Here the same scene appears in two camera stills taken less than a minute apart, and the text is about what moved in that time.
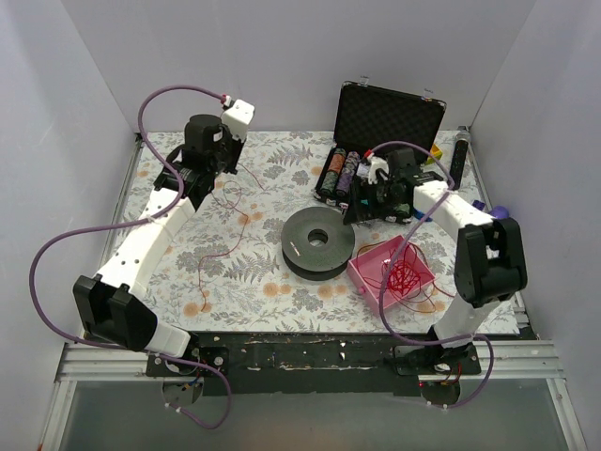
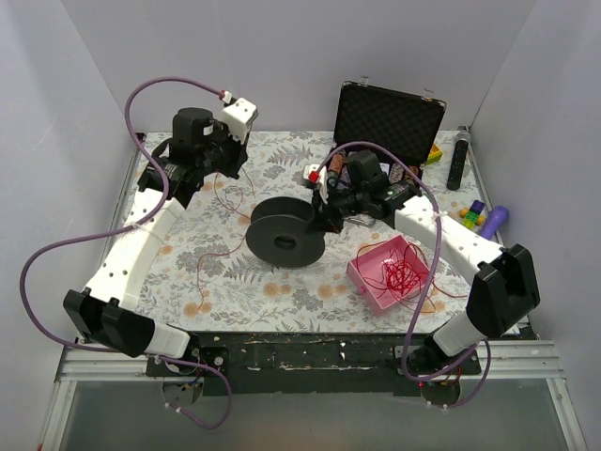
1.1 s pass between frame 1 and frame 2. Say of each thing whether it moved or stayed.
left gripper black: stayed
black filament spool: moved
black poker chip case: stayed
